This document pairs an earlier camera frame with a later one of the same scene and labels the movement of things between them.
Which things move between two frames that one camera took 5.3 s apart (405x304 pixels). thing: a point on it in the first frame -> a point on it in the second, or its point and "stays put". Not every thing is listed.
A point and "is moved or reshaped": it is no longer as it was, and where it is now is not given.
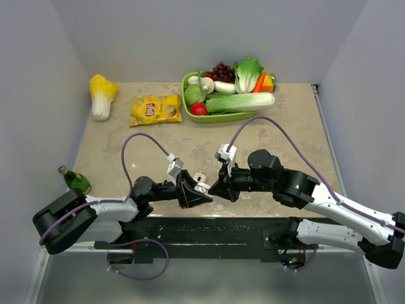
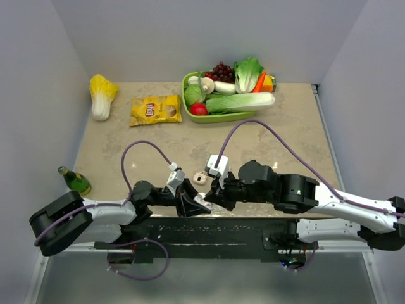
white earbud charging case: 202,187 is moved or reshaped
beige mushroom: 207,85 stays put
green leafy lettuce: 246,74 stays put
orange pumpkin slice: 269,84 stays put
